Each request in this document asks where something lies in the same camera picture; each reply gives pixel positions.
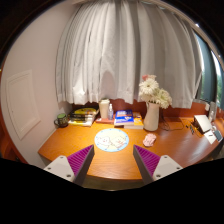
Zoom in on white cylindrical container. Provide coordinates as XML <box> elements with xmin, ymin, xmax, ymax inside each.
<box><xmin>99</xmin><ymin>99</ymin><xmax>110</xmax><ymax>119</ymax></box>

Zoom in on green mug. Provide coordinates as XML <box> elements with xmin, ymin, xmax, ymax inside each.
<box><xmin>54</xmin><ymin>113</ymin><xmax>68</xmax><ymax>128</ymax></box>

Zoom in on stack of yellow books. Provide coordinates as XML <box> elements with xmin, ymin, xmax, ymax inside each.
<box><xmin>68</xmin><ymin>107</ymin><xmax>99</xmax><ymax>127</ymax></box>

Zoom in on white and pink flowers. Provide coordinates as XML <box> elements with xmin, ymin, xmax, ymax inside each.
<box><xmin>139</xmin><ymin>75</ymin><xmax>172</xmax><ymax>109</ymax></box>

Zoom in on white laptop on stand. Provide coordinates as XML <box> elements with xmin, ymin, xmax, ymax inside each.
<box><xmin>193</xmin><ymin>115</ymin><xmax>212</xmax><ymax>134</ymax></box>

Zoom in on round cartoon mouse pad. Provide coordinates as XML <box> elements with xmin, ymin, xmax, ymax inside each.
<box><xmin>94</xmin><ymin>128</ymin><xmax>129</xmax><ymax>152</ymax></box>

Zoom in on black cable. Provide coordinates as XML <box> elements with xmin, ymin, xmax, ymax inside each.
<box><xmin>159</xmin><ymin>109</ymin><xmax>204</xmax><ymax>138</ymax></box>

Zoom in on yellow book under blue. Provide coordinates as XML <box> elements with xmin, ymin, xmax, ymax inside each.
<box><xmin>124</xmin><ymin>112</ymin><xmax>144</xmax><ymax>129</ymax></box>

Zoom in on pink computer mouse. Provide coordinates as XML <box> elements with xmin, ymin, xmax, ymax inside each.
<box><xmin>143</xmin><ymin>134</ymin><xmax>156</xmax><ymax>147</ymax></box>

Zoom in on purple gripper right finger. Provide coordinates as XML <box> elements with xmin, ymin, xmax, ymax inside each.
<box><xmin>132</xmin><ymin>144</ymin><xmax>184</xmax><ymax>186</ymax></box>

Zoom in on white ceramic vase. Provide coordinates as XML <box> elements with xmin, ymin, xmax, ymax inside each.
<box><xmin>144</xmin><ymin>103</ymin><xmax>159</xmax><ymax>131</ymax></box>

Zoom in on white curtain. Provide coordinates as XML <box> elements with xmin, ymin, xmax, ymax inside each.
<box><xmin>56</xmin><ymin>0</ymin><xmax>202</xmax><ymax>108</ymax></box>

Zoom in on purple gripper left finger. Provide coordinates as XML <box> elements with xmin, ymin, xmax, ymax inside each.
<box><xmin>43</xmin><ymin>144</ymin><xmax>95</xmax><ymax>187</ymax></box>

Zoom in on white paper card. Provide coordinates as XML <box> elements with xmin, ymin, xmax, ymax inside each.
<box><xmin>204</xmin><ymin>131</ymin><xmax>216</xmax><ymax>144</ymax></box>

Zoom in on small clear spray bottle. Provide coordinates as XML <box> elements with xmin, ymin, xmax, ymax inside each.
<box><xmin>108</xmin><ymin>103</ymin><xmax>113</xmax><ymax>120</ymax></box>

